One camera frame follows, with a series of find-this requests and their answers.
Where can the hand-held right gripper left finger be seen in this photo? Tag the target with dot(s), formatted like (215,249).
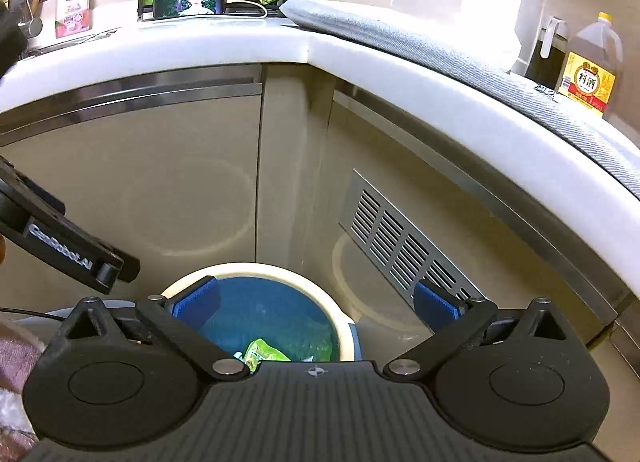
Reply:
(196,301)

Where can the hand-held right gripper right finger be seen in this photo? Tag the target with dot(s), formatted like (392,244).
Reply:
(436,306)

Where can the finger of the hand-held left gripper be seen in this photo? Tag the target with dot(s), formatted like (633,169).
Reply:
(131,268)

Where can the white bin with blue bag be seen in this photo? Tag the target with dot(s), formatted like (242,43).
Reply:
(260,302)

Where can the green snack packet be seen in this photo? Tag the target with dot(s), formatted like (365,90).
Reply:
(262,353)

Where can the metal vent grille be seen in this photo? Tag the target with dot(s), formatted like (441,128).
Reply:
(395,237)

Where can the beige cabinet door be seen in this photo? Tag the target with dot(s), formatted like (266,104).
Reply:
(125,167)
(475,222)

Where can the pink rug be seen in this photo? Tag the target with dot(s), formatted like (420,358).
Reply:
(15,382)

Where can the steel sink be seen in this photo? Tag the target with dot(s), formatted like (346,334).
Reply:
(70,42)

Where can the black rounded object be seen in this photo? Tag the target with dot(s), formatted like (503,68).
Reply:
(10,42)

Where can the grey fabric counter mat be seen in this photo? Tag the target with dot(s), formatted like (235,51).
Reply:
(475,57)

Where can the black smartphone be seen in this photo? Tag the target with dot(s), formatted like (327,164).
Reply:
(190,1)

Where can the cooking wine bottle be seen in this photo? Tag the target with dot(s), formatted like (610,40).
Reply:
(590,72)

